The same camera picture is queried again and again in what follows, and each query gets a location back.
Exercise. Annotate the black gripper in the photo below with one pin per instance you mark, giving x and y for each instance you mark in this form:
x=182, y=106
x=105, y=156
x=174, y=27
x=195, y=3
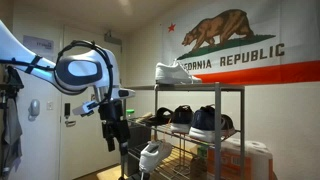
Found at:
x=111, y=115

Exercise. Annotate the white sneaker with lace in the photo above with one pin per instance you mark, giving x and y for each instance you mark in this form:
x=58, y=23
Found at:
x=151, y=156

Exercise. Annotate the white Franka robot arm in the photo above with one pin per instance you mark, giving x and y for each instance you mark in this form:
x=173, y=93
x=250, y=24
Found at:
x=80, y=71

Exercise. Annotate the gray metal shoe rack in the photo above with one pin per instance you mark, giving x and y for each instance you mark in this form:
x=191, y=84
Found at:
x=217, y=133

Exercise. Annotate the brown shoe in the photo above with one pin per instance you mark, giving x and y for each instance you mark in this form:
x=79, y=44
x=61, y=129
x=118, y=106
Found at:
x=227, y=125

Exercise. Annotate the white door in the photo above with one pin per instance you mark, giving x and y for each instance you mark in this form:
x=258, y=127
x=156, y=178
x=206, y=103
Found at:
x=83, y=146

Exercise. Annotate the green lid clear bottle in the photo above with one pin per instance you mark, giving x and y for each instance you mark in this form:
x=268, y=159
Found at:
x=130, y=112

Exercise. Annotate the black sandal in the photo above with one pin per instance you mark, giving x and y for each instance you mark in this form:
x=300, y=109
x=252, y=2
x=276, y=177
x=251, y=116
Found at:
x=163, y=115

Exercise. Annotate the dark sneaker white sole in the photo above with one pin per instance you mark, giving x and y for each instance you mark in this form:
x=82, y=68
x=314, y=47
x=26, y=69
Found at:
x=203, y=121
x=181, y=118

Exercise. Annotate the gray hanging garment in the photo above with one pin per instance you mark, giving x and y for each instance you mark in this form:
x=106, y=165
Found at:
x=11, y=140

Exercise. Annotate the gray door closer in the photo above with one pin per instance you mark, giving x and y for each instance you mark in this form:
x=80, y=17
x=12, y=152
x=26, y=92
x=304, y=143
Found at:
x=112, y=38

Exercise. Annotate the black hanging item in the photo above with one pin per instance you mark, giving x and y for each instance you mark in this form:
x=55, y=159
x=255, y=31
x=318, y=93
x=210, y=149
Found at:
x=13, y=81

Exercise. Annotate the California Republic flag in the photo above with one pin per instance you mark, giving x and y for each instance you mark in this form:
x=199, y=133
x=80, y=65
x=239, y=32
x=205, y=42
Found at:
x=266, y=33

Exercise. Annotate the white light switch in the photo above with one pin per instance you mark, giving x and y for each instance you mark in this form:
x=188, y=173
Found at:
x=50, y=105

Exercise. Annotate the white wall mounted device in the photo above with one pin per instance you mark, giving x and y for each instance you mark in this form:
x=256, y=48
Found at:
x=34, y=108

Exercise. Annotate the gray wall sign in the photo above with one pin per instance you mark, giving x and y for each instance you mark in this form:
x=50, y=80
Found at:
x=38, y=43

